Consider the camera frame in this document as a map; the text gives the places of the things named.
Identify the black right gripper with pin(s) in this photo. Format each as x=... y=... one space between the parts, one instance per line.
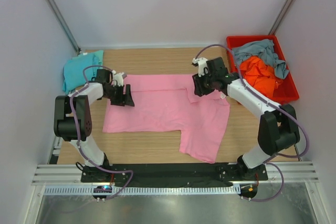
x=199 y=85

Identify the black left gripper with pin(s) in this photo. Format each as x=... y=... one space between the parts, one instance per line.
x=118 y=95

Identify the pink t shirt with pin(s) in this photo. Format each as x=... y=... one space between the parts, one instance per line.
x=167 y=102

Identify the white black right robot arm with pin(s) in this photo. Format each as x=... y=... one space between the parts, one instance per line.
x=278 y=128

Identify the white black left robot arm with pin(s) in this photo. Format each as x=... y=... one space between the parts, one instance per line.
x=72 y=116

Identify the folded turquoise t shirt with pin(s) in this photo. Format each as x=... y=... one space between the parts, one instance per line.
x=73 y=69

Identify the orange t shirt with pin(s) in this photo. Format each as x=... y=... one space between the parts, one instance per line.
x=260 y=76

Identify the grey-teal t shirt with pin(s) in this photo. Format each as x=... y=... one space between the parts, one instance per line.
x=264 y=50

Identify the red plastic bin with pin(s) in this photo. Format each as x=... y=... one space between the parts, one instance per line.
x=287 y=91

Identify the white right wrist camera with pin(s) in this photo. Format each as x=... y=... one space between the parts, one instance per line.
x=201 y=63

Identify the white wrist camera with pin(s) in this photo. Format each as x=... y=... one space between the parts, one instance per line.
x=118 y=78
x=201 y=63

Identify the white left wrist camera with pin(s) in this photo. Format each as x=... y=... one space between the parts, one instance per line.
x=118 y=78

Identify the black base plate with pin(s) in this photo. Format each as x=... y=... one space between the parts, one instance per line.
x=178 y=175

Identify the aluminium left side rail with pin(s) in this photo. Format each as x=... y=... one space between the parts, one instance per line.
x=55 y=150

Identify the aluminium rail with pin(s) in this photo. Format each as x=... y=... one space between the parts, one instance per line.
x=293 y=172
x=55 y=150

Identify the slotted cable duct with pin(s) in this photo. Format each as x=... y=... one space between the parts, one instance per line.
x=104 y=190

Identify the aluminium corner post right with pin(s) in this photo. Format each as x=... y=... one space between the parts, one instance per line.
x=281 y=16

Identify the aluminium corner post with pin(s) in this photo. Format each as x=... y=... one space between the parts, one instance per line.
x=281 y=16
x=60 y=19

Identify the aluminium front rail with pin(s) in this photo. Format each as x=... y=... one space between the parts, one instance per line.
x=293 y=172

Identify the aluminium corner post left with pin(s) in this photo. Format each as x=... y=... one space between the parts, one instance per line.
x=60 y=19

